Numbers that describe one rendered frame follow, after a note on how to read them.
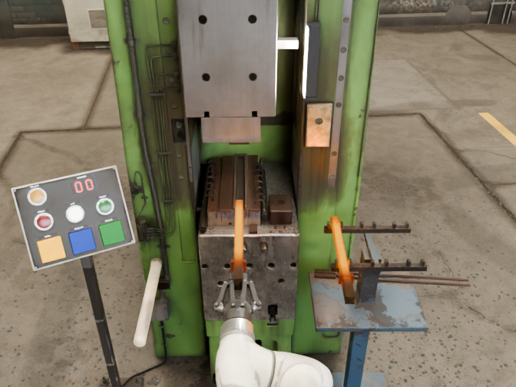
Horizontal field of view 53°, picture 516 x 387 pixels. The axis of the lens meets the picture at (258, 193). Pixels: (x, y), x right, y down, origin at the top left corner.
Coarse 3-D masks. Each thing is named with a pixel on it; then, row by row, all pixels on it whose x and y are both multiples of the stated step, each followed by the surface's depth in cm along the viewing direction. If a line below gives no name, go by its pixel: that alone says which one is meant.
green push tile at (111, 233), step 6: (114, 222) 178; (120, 222) 179; (102, 228) 177; (108, 228) 178; (114, 228) 178; (120, 228) 179; (102, 234) 177; (108, 234) 178; (114, 234) 178; (120, 234) 179; (102, 240) 177; (108, 240) 178; (114, 240) 178; (120, 240) 179
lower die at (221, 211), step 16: (224, 160) 225; (256, 160) 224; (224, 176) 214; (224, 192) 204; (256, 192) 203; (208, 208) 196; (224, 208) 194; (256, 208) 194; (208, 224) 197; (224, 224) 197
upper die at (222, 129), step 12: (204, 120) 174; (216, 120) 174; (228, 120) 174; (240, 120) 174; (252, 120) 174; (204, 132) 176; (216, 132) 176; (228, 132) 176; (240, 132) 176; (252, 132) 176
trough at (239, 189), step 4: (240, 156) 227; (244, 156) 227; (236, 160) 223; (240, 160) 226; (244, 160) 224; (236, 164) 221; (240, 164) 223; (244, 164) 221; (236, 168) 218; (240, 168) 220; (244, 168) 219; (236, 172) 216; (240, 172) 217; (244, 172) 216; (236, 176) 214; (240, 176) 215; (244, 176) 213; (236, 180) 212; (240, 180) 212; (244, 180) 210; (236, 184) 209; (240, 184) 209; (244, 184) 208; (236, 188) 207; (240, 188) 207; (244, 188) 205; (236, 192) 204; (240, 192) 204; (244, 192) 203; (236, 196) 202; (240, 196) 202; (244, 196) 201; (244, 200) 198; (244, 204) 196; (244, 208) 194
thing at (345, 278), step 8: (336, 224) 188; (336, 232) 184; (336, 240) 180; (336, 248) 176; (344, 248) 176; (344, 256) 172; (344, 264) 169; (344, 272) 166; (344, 280) 162; (352, 280) 165; (344, 288) 159; (352, 288) 159; (344, 296) 159; (352, 296) 156
